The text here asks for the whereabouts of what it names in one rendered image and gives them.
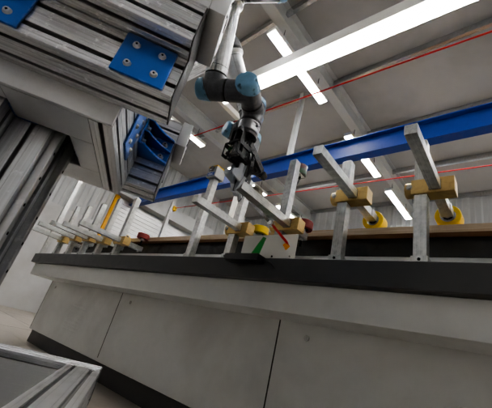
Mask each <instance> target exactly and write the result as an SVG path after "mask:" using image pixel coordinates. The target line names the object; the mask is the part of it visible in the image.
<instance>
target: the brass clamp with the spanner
mask: <svg viewBox="0 0 492 408"><path fill-rule="evenodd" d="M289 219H290V220H291V225H290V226H289V227H282V226H281V225H280V224H279V223H277V222H276V221H274V222H275V225H274V226H275V227H276V228H277V229H278V230H279V231H283V232H285V233H286V234H287V235H290V234H303V233H304V228H305V222H304V221H303V220H302V219H301V218H300V217H298V218H289Z"/></svg>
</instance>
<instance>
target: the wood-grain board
mask: <svg viewBox="0 0 492 408"><path fill-rule="evenodd" d="M466 236H492V223H466V224H447V225H430V237H466ZM190 237H191V236H167V237H150V238H149V240H148V241H143V242H142V244H166V243H188V242H189V240H190ZM413 237H414V226H409V227H373V228H354V229H348V232H347V240H353V239H391V238H413ZM227 238H228V236H227V235H226V234H222V235H204V236H201V239H200V241H199V243H203V242H227ZM130 239H132V240H131V242H132V243H134V244H140V242H141V241H140V239H138V238H130ZM332 239H333V230H316V231H312V232H310V233H308V235H307V240H332Z"/></svg>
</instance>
